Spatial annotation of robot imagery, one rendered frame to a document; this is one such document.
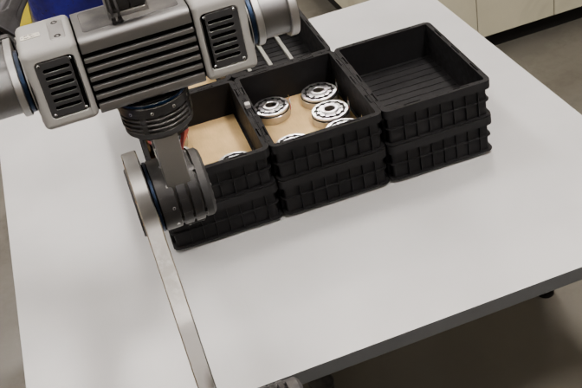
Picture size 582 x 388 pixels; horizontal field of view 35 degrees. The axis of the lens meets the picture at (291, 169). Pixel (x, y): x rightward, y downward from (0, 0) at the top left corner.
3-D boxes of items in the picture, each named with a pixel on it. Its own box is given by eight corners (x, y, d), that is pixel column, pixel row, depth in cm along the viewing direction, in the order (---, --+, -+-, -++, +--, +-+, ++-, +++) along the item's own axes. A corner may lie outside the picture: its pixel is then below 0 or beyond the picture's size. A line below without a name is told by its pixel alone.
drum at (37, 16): (162, 58, 485) (124, -80, 442) (160, 105, 444) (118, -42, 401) (69, 76, 486) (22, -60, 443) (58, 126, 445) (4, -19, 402)
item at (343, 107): (353, 114, 246) (352, 113, 245) (318, 125, 244) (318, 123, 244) (341, 98, 254) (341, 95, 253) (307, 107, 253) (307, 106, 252)
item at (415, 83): (493, 119, 241) (491, 81, 235) (388, 151, 237) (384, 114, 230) (431, 57, 273) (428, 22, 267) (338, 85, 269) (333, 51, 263)
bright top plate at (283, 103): (291, 112, 252) (291, 110, 252) (255, 120, 252) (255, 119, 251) (286, 94, 260) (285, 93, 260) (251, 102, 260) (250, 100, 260)
